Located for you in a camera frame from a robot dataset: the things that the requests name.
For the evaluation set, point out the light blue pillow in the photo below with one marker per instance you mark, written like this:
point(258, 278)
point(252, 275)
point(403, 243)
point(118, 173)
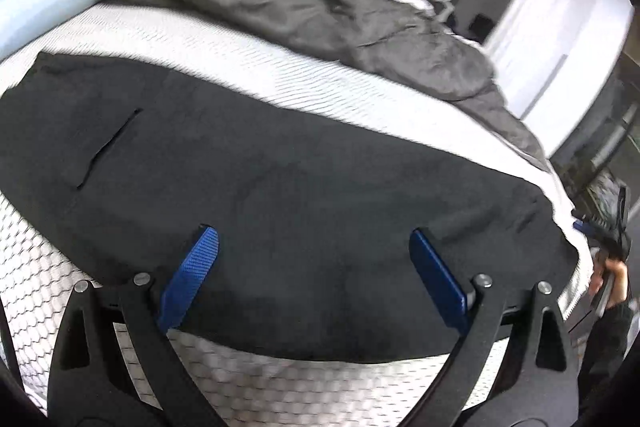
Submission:
point(23, 21)

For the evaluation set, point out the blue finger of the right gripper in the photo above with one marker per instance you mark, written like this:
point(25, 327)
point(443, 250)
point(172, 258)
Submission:
point(582, 226)

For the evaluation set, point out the white wardrobe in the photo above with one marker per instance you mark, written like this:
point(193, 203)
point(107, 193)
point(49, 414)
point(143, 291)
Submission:
point(553, 58)

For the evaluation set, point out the right hand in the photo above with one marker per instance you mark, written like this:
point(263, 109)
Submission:
point(609, 280)

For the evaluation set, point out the white honeycomb mattress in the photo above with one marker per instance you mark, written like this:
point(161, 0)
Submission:
point(250, 390)

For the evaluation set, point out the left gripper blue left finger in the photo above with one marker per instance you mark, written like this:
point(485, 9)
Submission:
point(179, 293)

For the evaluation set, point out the right forearm black sleeve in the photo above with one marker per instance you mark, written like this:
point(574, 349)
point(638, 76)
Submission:
point(605, 352)

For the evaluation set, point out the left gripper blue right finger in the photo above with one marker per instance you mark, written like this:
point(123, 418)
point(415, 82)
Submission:
point(446, 293)

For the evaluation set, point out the dark glass cabinet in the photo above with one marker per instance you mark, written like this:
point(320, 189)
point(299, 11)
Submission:
point(591, 146)

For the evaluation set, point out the black pants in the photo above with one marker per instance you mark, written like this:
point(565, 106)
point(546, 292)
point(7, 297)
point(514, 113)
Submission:
point(117, 163)

